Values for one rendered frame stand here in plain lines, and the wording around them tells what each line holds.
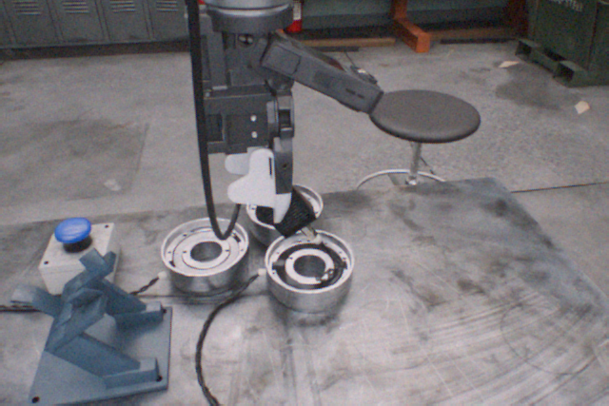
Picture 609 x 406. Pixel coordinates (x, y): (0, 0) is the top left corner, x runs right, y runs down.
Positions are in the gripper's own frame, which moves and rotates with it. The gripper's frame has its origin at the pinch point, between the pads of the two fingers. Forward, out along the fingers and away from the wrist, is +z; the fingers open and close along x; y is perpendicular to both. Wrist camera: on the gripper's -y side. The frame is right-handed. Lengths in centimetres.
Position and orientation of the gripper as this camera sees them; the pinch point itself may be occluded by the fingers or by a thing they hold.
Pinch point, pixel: (281, 202)
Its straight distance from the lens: 48.8
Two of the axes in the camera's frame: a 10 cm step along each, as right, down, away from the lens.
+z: 0.0, 8.3, 5.6
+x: 1.9, 5.5, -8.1
